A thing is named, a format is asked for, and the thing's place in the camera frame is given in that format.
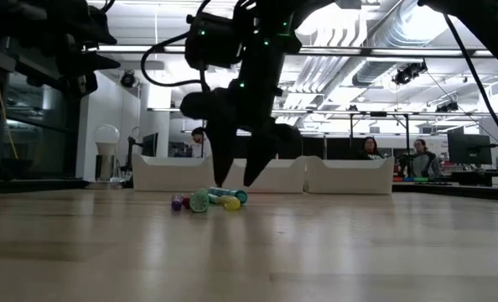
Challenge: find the yellow slim highlighter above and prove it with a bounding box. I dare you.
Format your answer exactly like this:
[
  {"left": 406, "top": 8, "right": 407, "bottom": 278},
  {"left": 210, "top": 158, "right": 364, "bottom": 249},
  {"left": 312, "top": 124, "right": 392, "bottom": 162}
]
[{"left": 218, "top": 195, "right": 242, "bottom": 211}]

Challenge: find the black hanging cable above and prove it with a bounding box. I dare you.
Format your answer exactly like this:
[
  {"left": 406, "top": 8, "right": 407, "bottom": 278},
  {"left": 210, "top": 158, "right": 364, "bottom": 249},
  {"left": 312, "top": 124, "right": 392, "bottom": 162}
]
[{"left": 444, "top": 14, "right": 498, "bottom": 159}]

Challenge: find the long ceiling light strip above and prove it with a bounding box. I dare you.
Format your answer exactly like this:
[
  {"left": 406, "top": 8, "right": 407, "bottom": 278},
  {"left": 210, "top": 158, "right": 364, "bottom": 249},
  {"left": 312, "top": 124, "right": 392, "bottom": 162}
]
[{"left": 301, "top": 46, "right": 466, "bottom": 58}]

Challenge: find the teal highlighter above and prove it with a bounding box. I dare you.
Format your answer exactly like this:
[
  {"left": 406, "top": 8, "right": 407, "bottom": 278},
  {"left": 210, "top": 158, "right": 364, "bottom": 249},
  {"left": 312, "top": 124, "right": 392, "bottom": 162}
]
[{"left": 206, "top": 186, "right": 249, "bottom": 206}]

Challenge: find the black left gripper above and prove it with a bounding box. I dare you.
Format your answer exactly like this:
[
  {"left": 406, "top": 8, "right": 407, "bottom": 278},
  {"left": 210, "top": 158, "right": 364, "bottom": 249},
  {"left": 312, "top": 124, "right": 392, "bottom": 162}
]
[{"left": 30, "top": 16, "right": 122, "bottom": 98}]

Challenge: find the round black spotlight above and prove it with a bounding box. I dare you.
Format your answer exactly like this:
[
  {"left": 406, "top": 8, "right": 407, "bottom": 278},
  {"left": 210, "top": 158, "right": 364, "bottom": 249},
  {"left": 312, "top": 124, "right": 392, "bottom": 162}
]
[{"left": 120, "top": 70, "right": 137, "bottom": 89}]

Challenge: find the person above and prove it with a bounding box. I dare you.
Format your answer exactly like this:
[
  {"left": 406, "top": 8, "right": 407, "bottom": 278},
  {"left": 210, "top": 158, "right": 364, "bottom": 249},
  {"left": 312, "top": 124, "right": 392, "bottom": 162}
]
[
  {"left": 407, "top": 138, "right": 442, "bottom": 180},
  {"left": 189, "top": 127, "right": 213, "bottom": 159},
  {"left": 357, "top": 136, "right": 385, "bottom": 161}
]

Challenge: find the yellow hanging cable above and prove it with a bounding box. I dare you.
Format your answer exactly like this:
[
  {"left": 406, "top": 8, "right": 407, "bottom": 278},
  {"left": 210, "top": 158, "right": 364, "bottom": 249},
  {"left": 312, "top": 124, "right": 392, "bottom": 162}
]
[{"left": 0, "top": 41, "right": 20, "bottom": 161}]

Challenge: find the black computer monitor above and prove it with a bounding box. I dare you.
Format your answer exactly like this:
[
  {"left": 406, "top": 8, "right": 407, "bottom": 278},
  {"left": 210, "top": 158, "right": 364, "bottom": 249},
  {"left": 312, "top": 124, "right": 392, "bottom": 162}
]
[
  {"left": 446, "top": 132, "right": 494, "bottom": 166},
  {"left": 141, "top": 132, "right": 159, "bottom": 158}
]

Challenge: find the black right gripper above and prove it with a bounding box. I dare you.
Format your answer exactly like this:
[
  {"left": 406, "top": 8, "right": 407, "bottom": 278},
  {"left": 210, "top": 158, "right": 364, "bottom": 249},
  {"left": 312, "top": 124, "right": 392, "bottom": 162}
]
[{"left": 179, "top": 79, "right": 303, "bottom": 188}]

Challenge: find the white plastic bin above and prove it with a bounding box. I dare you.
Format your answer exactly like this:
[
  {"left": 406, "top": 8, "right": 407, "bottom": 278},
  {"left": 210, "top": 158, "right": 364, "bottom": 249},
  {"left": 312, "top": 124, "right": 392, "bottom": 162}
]
[
  {"left": 131, "top": 153, "right": 217, "bottom": 193},
  {"left": 221, "top": 155, "right": 309, "bottom": 194},
  {"left": 305, "top": 155, "right": 396, "bottom": 195}
]

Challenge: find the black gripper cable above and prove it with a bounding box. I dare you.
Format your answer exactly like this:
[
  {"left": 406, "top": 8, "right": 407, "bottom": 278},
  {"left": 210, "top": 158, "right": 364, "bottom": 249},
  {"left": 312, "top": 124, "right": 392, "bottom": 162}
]
[{"left": 140, "top": 31, "right": 210, "bottom": 91}]

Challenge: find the black aluminium frame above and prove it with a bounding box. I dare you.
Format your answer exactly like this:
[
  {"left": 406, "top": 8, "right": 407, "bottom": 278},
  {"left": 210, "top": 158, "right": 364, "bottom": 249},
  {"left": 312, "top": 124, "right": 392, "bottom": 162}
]
[{"left": 0, "top": 178, "right": 498, "bottom": 203}]

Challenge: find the white light bulb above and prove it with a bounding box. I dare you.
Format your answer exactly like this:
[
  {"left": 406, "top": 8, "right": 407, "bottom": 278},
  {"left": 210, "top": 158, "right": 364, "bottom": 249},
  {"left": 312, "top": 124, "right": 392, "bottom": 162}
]
[{"left": 93, "top": 123, "right": 121, "bottom": 157}]

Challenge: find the silver ventilation duct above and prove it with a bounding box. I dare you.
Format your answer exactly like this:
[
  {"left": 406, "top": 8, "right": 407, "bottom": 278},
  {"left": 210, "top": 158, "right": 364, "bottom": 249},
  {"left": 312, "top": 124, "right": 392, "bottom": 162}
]
[{"left": 351, "top": 0, "right": 447, "bottom": 87}]

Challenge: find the green highlighter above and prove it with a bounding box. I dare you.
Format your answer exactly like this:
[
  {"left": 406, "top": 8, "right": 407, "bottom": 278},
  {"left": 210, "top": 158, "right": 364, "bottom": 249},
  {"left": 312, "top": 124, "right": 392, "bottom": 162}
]
[{"left": 189, "top": 189, "right": 210, "bottom": 214}]

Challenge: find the colourful block row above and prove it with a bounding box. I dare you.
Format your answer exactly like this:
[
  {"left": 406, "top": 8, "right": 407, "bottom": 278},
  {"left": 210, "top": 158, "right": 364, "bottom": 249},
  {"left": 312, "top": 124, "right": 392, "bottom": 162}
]
[{"left": 392, "top": 175, "right": 430, "bottom": 184}]

